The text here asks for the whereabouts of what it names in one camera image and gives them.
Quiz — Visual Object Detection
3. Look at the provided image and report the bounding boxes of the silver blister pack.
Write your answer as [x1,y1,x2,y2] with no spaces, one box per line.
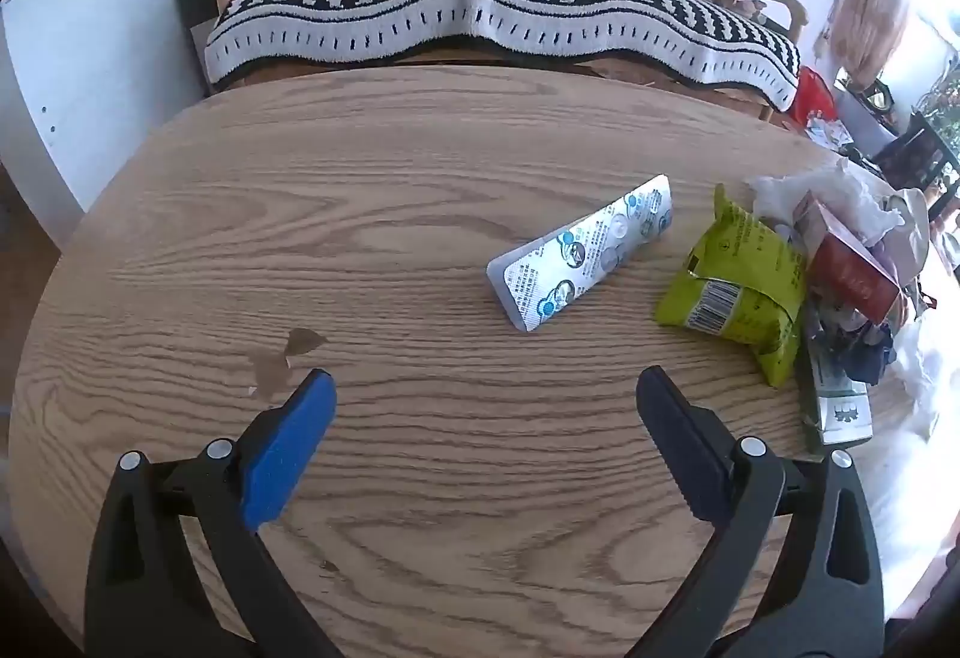
[486,174,674,333]

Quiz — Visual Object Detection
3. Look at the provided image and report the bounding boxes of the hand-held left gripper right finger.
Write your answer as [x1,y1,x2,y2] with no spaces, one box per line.
[622,365,886,658]

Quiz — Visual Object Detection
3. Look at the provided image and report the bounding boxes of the white cabinet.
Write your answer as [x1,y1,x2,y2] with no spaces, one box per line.
[0,0,207,228]

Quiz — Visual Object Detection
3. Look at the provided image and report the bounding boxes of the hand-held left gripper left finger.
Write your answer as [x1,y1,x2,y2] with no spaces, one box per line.
[85,369,353,658]

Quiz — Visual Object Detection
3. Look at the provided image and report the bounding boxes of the red cardboard box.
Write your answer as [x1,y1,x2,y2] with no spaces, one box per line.
[793,191,908,321]

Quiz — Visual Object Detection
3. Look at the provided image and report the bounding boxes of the black wooden table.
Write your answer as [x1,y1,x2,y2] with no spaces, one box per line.
[870,110,960,220]

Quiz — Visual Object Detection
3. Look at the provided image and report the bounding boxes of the white plastic bag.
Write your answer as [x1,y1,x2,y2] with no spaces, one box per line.
[746,158,931,254]
[855,313,960,599]

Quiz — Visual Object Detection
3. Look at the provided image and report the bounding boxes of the green snack packet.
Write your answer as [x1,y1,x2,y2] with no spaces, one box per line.
[655,184,809,389]

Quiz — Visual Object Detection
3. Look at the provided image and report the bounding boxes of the red bag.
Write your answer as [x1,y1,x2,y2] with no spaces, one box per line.
[784,67,837,126]

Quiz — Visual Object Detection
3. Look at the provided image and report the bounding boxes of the dark blue wrapper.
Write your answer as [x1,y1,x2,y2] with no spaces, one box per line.
[817,305,897,385]

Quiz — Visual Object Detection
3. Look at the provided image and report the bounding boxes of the white green carton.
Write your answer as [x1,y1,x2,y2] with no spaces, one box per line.
[799,320,875,449]

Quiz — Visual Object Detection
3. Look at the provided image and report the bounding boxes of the scattered papers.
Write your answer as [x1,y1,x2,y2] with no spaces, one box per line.
[806,118,852,149]

